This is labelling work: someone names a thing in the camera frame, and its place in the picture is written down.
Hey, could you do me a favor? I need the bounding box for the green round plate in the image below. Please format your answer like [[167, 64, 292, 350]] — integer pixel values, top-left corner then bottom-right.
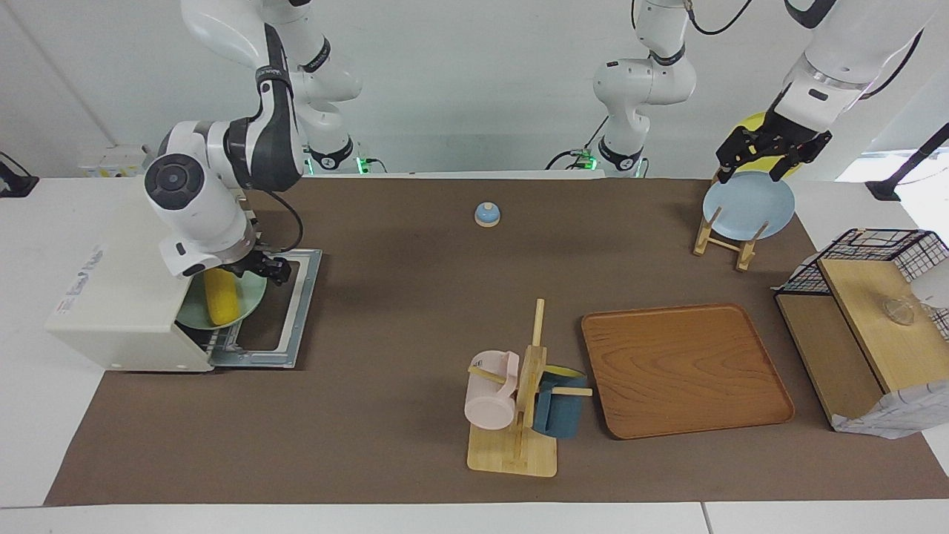
[[176, 271, 268, 329]]

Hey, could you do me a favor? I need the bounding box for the oven door with handle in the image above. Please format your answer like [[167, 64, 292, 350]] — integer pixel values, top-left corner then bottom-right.
[[210, 248, 324, 370]]

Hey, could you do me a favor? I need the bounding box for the yellow corn cob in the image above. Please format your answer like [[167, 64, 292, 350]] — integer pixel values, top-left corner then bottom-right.
[[204, 267, 242, 326]]

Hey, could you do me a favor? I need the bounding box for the white toaster oven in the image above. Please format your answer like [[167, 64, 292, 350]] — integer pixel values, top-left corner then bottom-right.
[[44, 189, 227, 373]]

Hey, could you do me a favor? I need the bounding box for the yellow plate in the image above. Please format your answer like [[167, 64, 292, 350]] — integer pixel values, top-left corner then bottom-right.
[[730, 111, 805, 179]]

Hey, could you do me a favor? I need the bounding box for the light blue plate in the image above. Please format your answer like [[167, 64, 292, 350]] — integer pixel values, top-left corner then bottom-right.
[[702, 171, 796, 240]]

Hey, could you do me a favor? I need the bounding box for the wooden plate rack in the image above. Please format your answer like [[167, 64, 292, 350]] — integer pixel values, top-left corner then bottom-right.
[[693, 167, 768, 272]]

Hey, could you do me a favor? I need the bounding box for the brown table mat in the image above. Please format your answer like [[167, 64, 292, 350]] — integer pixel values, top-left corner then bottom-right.
[[44, 178, 949, 507]]

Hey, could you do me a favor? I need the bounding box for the white electrical box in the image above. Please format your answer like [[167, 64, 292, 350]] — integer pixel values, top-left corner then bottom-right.
[[78, 145, 156, 179]]

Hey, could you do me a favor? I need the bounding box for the clear glass cup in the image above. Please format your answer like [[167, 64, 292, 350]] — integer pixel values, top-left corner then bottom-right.
[[882, 295, 919, 326]]

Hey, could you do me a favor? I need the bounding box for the brown wooden tray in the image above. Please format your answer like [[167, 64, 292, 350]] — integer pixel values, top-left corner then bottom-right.
[[581, 303, 796, 441]]

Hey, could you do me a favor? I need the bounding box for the pink mug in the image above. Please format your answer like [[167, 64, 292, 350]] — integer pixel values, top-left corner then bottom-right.
[[464, 350, 521, 431]]

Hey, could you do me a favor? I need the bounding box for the white checked cloth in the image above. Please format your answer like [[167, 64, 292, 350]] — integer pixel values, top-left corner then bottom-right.
[[830, 380, 949, 440]]

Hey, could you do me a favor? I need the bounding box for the wooden mug tree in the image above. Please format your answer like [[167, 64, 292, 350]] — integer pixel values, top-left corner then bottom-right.
[[467, 299, 594, 478]]

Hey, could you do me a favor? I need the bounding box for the dark teal mug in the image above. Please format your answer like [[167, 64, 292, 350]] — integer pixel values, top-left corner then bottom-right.
[[532, 365, 588, 438]]

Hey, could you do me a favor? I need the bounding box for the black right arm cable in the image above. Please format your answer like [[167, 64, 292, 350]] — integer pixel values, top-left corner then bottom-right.
[[259, 189, 305, 253]]

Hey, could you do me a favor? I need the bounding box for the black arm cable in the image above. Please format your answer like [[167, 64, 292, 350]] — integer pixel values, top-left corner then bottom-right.
[[259, 189, 305, 253], [686, 0, 757, 36]]

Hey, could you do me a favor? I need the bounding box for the metal oven wire rack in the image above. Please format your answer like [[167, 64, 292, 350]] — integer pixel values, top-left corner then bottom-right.
[[202, 326, 249, 355]]

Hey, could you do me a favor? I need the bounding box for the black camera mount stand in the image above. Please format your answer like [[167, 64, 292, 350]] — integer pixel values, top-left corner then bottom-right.
[[866, 122, 949, 202], [0, 152, 39, 198]]

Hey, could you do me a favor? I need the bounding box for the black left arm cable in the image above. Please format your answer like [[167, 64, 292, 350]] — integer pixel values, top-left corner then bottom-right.
[[686, 0, 757, 36]]

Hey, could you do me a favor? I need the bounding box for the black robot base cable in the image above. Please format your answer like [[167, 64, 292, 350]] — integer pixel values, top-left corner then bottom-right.
[[547, 115, 610, 170]]

